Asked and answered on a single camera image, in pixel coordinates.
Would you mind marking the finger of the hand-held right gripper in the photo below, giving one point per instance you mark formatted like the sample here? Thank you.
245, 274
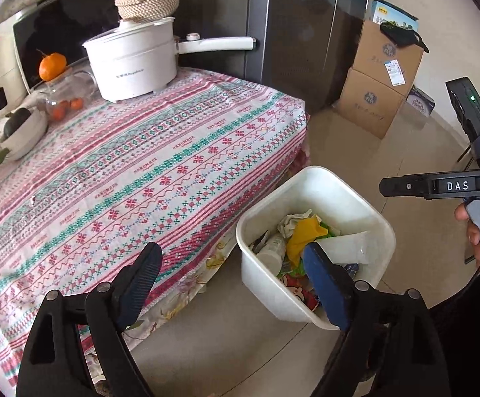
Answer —
405, 186

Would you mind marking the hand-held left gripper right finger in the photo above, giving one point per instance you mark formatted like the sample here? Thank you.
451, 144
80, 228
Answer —
326, 281

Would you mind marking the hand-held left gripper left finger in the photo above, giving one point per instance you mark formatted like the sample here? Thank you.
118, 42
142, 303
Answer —
140, 281

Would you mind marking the white pecan snack packet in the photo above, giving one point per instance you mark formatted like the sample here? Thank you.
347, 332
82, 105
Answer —
343, 248

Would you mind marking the yellow packet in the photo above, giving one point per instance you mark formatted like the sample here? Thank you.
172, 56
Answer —
302, 240

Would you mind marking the white plastic bottle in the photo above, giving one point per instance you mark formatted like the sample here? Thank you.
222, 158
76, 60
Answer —
273, 252

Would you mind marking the white tissue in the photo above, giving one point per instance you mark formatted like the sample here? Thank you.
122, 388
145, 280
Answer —
289, 223

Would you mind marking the white plastic bin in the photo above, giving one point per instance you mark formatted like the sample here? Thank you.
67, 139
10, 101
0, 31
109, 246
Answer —
331, 190

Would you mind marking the cartoon printed packet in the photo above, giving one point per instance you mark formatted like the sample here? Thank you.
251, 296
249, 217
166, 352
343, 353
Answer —
295, 287

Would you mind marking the tissue pack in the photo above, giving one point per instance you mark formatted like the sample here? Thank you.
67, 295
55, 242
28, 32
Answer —
421, 101

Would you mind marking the floral under cloth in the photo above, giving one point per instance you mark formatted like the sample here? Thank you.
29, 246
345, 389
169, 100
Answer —
219, 256

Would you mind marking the cardboard box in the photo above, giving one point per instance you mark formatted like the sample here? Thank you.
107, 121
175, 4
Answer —
372, 49
368, 107

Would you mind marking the striped patterned tablecloth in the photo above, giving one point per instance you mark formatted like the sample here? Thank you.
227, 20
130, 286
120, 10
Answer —
140, 165

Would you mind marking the blue printed box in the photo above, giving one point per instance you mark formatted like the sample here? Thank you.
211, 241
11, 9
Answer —
393, 14

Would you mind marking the person's dark clothing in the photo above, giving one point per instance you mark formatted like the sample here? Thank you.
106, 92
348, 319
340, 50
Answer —
471, 339

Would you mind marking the white bowl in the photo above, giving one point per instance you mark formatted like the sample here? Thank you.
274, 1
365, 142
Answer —
29, 136

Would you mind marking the small orange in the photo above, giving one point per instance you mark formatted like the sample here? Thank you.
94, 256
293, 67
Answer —
60, 112
76, 103

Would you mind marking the green stem piece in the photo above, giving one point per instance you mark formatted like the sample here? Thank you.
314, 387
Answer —
1, 156

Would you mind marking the grey refrigerator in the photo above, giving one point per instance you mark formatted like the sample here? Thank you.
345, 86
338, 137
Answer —
297, 29

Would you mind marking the dark green squash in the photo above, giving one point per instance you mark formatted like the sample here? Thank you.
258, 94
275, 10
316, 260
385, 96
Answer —
16, 122

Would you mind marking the glass jar with fruit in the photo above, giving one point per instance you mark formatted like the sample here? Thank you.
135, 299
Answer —
64, 91

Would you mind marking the white electric cooking pot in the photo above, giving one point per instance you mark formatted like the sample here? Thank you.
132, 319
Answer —
132, 66

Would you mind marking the large orange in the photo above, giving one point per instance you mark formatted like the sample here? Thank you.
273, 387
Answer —
52, 66

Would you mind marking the black oven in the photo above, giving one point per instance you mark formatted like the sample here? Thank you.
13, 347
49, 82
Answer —
58, 29

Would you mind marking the woven straw basket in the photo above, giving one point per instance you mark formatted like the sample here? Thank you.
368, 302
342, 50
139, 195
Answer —
149, 2

